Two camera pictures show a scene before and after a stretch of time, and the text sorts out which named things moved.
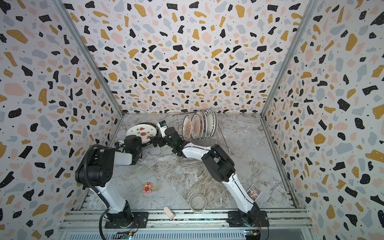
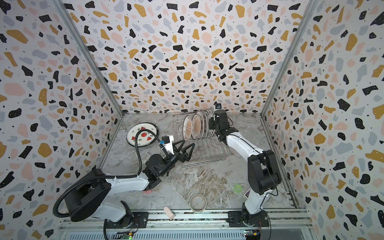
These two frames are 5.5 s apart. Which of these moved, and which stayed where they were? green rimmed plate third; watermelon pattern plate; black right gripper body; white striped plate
Moved: black right gripper body
Stayed: white striped plate; watermelon pattern plate; green rimmed plate third
